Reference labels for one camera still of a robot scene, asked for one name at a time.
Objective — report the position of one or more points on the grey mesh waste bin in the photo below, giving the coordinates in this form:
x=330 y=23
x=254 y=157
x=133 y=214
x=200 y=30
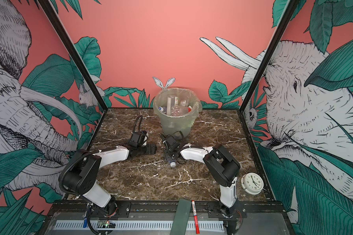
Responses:
x=176 y=126

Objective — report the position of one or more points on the red marker pen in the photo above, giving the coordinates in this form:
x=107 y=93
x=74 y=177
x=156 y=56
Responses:
x=195 y=217

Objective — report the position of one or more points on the blue marker pen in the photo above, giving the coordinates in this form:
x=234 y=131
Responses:
x=85 y=218

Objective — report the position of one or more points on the large clear square bottle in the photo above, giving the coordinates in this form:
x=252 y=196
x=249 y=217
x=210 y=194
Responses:
x=172 y=100

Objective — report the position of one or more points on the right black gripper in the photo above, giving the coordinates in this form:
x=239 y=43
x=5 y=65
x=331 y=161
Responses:
x=167 y=152

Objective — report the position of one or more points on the translucent green bin liner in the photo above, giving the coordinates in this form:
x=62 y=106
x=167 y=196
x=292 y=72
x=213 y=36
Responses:
x=178 y=117

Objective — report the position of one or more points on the green tape strip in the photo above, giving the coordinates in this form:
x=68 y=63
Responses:
x=181 y=217

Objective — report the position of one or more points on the blue label crushed bottle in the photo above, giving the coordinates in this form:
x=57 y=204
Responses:
x=162 y=109

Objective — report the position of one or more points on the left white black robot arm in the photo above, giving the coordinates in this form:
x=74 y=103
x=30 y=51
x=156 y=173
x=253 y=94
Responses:
x=79 y=177

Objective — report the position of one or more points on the red label cola bottle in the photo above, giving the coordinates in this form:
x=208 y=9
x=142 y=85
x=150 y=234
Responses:
x=178 y=111

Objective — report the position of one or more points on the clear bottle white cap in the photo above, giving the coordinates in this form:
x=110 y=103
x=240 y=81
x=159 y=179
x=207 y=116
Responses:
x=171 y=162

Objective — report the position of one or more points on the white round clock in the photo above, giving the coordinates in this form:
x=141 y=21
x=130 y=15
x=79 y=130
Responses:
x=252 y=183

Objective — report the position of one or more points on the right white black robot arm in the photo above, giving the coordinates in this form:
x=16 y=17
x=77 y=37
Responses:
x=223 y=167

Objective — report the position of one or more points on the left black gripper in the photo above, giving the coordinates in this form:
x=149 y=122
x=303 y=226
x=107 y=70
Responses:
x=148 y=150

